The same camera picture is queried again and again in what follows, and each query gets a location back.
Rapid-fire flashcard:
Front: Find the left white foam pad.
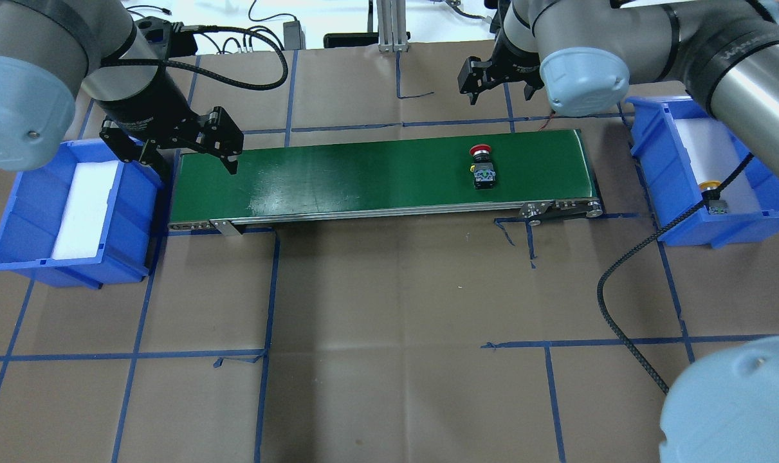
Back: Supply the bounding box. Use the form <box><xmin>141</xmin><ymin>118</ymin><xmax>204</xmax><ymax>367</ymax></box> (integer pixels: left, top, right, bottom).
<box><xmin>51</xmin><ymin>160</ymin><xmax>120</xmax><ymax>260</ymax></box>

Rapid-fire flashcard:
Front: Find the right white foam pad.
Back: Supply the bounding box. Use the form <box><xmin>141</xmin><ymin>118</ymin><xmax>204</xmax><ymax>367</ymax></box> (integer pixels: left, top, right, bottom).
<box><xmin>675</xmin><ymin>118</ymin><xmax>760</xmax><ymax>215</ymax></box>

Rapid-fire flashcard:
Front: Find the yellow mushroom push button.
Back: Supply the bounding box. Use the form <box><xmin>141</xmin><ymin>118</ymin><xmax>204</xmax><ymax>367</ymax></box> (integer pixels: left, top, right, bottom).
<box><xmin>699</xmin><ymin>181</ymin><xmax>730</xmax><ymax>215</ymax></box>

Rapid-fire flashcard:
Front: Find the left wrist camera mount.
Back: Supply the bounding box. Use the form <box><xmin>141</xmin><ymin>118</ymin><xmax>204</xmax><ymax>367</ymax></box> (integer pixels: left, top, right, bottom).
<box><xmin>134</xmin><ymin>17</ymin><xmax>198</xmax><ymax>59</ymax></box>

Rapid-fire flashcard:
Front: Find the white foam pad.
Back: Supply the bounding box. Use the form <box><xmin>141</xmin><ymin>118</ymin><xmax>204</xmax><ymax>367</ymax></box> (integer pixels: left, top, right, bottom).
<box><xmin>675</xmin><ymin>118</ymin><xmax>760</xmax><ymax>215</ymax></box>
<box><xmin>51</xmin><ymin>160</ymin><xmax>120</xmax><ymax>260</ymax></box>

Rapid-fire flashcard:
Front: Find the green conveyor belt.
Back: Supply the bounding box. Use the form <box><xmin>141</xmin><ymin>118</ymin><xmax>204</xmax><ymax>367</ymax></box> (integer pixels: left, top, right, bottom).
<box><xmin>169</xmin><ymin>130</ymin><xmax>604</xmax><ymax>231</ymax></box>

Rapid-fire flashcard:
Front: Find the black braided cable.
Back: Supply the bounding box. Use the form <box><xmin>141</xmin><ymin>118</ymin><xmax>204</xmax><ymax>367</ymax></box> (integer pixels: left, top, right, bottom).
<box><xmin>596</xmin><ymin>151</ymin><xmax>756</xmax><ymax>396</ymax></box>

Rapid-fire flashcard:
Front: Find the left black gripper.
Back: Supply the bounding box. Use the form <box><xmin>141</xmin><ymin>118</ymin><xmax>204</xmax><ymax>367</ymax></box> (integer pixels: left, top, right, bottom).
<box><xmin>93</xmin><ymin>66</ymin><xmax>243</xmax><ymax>181</ymax></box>

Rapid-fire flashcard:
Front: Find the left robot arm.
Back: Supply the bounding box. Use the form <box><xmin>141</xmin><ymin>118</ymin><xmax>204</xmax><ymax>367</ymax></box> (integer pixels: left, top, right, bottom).
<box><xmin>0</xmin><ymin>1</ymin><xmax>243</xmax><ymax>176</ymax></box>

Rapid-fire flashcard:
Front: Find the blue bin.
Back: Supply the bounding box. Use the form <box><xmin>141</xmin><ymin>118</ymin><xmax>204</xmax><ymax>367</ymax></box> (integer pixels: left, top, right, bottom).
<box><xmin>0</xmin><ymin>140</ymin><xmax>163</xmax><ymax>289</ymax></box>
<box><xmin>627</xmin><ymin>96</ymin><xmax>779</xmax><ymax>248</ymax></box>

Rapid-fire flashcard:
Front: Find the red mushroom push button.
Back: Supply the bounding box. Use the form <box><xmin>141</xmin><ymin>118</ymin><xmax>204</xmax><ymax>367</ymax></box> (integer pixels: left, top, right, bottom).
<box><xmin>470</xmin><ymin>144</ymin><xmax>496</xmax><ymax>190</ymax></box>

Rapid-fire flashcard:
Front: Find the black power adapter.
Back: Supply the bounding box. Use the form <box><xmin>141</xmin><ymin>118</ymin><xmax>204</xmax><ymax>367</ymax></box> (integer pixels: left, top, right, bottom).
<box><xmin>282</xmin><ymin>20</ymin><xmax>306</xmax><ymax>50</ymax></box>

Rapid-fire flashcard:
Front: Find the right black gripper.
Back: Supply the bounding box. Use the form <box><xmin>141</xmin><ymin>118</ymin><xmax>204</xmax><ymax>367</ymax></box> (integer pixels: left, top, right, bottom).
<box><xmin>457</xmin><ymin>32</ymin><xmax>544</xmax><ymax>105</ymax></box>

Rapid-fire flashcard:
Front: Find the left blue bin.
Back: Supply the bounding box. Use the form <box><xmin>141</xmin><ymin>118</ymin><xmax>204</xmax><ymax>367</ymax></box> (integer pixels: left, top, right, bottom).
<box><xmin>0</xmin><ymin>140</ymin><xmax>163</xmax><ymax>289</ymax></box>

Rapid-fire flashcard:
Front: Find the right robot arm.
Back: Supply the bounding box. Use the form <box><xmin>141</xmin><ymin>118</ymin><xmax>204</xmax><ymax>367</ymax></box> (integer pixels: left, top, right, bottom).
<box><xmin>457</xmin><ymin>1</ymin><xmax>779</xmax><ymax>462</ymax></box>

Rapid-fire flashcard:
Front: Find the aluminium profile post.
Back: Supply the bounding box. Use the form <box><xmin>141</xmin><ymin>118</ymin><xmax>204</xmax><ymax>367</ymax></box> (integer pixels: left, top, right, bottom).
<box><xmin>373</xmin><ymin>0</ymin><xmax>409</xmax><ymax>53</ymax></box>

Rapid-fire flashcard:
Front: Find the right blue bin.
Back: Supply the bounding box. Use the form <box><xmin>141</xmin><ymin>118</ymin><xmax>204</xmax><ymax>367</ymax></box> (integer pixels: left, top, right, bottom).
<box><xmin>627</xmin><ymin>96</ymin><xmax>779</xmax><ymax>248</ymax></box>

